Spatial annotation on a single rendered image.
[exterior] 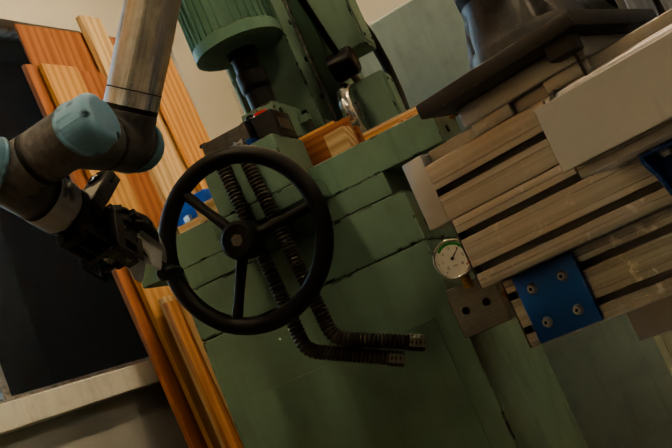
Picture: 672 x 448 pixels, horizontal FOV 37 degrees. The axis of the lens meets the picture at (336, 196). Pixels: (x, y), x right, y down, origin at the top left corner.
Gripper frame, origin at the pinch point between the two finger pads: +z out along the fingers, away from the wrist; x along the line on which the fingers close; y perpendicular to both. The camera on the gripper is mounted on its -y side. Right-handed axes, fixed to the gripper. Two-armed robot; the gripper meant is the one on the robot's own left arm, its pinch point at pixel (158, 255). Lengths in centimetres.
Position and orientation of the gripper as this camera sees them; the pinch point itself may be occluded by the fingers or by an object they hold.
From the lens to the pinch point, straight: 154.8
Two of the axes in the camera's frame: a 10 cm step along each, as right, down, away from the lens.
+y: 2.4, 7.6, -6.1
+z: 5.1, 4.3, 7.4
